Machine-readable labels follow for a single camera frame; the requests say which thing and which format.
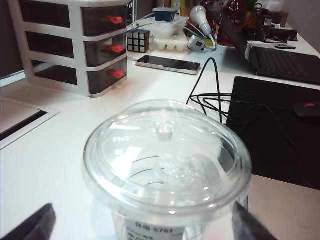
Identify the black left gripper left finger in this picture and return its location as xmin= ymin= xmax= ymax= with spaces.
xmin=0 ymin=202 xmax=57 ymax=240

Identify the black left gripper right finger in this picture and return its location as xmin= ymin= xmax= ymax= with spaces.
xmin=231 ymin=199 xmax=276 ymax=240

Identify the clear plastic coffee cup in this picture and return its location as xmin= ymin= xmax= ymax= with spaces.
xmin=82 ymin=99 xmax=253 ymax=240

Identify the black open laptop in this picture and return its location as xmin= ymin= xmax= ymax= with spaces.
xmin=219 ymin=7 xmax=320 ymax=86

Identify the black mouse pad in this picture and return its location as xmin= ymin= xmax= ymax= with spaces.
xmin=226 ymin=76 xmax=320 ymax=191

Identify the black computer mouse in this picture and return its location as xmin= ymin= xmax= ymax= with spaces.
xmin=292 ymin=101 xmax=320 ymax=119

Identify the smartphone with white case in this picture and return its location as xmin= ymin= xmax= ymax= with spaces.
xmin=135 ymin=55 xmax=202 ymax=76

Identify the small dark calculator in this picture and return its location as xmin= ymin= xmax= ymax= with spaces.
xmin=274 ymin=43 xmax=297 ymax=50

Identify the brown desk partition panel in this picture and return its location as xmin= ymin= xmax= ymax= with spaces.
xmin=0 ymin=0 xmax=26 ymax=79

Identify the black rectangular box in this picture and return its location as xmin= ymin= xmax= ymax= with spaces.
xmin=268 ymin=28 xmax=299 ymax=43

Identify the red plastic bag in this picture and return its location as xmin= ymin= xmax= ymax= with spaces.
xmin=199 ymin=0 xmax=250 ymax=47

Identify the white ice cube tray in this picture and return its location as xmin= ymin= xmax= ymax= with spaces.
xmin=149 ymin=33 xmax=189 ymax=54

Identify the Rubik's cube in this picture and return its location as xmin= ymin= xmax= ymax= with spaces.
xmin=126 ymin=28 xmax=151 ymax=54

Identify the clear plastic food container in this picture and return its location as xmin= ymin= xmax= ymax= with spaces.
xmin=136 ymin=16 xmax=189 ymax=40

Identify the white light bulb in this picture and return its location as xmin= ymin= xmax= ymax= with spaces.
xmin=190 ymin=5 xmax=214 ymax=36

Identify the blue ice cube tray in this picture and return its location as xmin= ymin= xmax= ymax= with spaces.
xmin=152 ymin=7 xmax=178 ymax=22

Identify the white desk cable tray cover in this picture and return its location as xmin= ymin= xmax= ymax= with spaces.
xmin=0 ymin=96 xmax=61 ymax=151

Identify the thin black cable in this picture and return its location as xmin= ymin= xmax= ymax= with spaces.
xmin=186 ymin=57 xmax=305 ymax=186

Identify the dark drawer with red handle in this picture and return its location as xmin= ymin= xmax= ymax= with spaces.
xmin=81 ymin=4 xmax=128 ymax=37
xmin=83 ymin=33 xmax=128 ymax=68
xmin=87 ymin=58 xmax=128 ymax=95

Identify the white drawer organizer frame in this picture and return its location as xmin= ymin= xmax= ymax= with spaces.
xmin=7 ymin=0 xmax=129 ymax=99

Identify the white power cable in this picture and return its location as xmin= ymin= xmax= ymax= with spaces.
xmin=206 ymin=33 xmax=218 ymax=52

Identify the white plug with red switch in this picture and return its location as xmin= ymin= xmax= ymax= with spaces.
xmin=187 ymin=34 xmax=209 ymax=52

